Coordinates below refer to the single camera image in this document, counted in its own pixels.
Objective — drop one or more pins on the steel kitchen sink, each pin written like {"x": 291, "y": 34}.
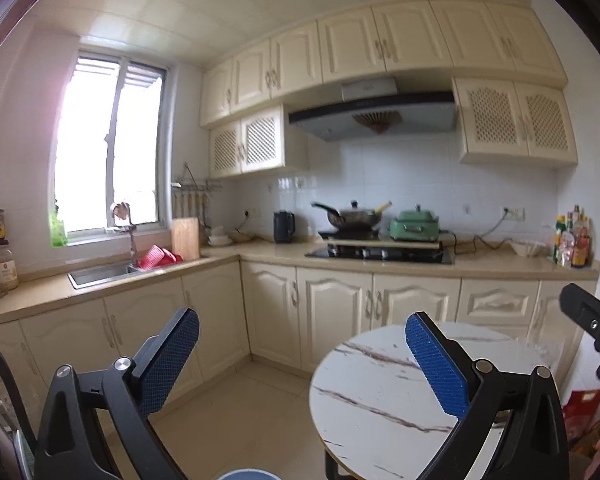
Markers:
{"x": 99, "y": 275}

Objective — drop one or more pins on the wooden cutting board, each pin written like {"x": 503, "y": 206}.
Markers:
{"x": 186, "y": 238}

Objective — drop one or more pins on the cluster of condiment bottles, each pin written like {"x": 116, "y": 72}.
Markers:
{"x": 573, "y": 239}

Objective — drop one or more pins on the black electric kettle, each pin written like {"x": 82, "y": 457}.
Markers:
{"x": 284, "y": 226}

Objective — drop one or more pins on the upper cream cabinets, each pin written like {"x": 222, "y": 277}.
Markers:
{"x": 497, "y": 59}

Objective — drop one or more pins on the cream cabinets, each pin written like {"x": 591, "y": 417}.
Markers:
{"x": 497, "y": 59}
{"x": 290, "y": 315}

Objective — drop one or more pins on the black wok with lid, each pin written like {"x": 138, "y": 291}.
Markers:
{"x": 355, "y": 218}

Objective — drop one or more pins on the large sauce jar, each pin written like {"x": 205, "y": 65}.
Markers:
{"x": 8, "y": 270}

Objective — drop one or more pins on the green electric cooker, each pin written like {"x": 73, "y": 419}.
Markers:
{"x": 416, "y": 225}

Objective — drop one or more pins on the red paper bag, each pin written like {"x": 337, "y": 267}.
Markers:
{"x": 579, "y": 411}

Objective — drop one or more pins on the kitchen window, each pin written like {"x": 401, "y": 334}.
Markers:
{"x": 109, "y": 144}

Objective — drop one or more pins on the green dish soap bottle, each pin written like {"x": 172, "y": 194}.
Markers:
{"x": 58, "y": 235}

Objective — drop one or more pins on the blue plastic trash bin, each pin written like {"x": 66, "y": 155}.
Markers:
{"x": 249, "y": 474}

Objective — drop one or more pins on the black range hood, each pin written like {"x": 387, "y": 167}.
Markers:
{"x": 375, "y": 116}

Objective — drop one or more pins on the round white marble table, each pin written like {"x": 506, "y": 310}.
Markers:
{"x": 373, "y": 409}

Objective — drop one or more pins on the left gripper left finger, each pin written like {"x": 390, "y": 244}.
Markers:
{"x": 71, "y": 442}

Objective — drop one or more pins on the stacked white bowls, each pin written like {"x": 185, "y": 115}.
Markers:
{"x": 218, "y": 237}

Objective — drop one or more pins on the steel faucet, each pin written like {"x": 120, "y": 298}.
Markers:
{"x": 123, "y": 223}

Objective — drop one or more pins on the hanging utensil rack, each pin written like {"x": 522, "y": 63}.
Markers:
{"x": 191, "y": 198}

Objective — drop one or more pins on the black gas stove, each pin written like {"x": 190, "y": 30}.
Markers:
{"x": 436, "y": 254}

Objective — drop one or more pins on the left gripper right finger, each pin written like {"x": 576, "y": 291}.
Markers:
{"x": 533, "y": 444}

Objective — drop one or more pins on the lower cream cabinets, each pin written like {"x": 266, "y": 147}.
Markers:
{"x": 290, "y": 315}

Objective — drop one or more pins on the white bowl on counter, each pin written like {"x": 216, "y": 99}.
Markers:
{"x": 527, "y": 249}

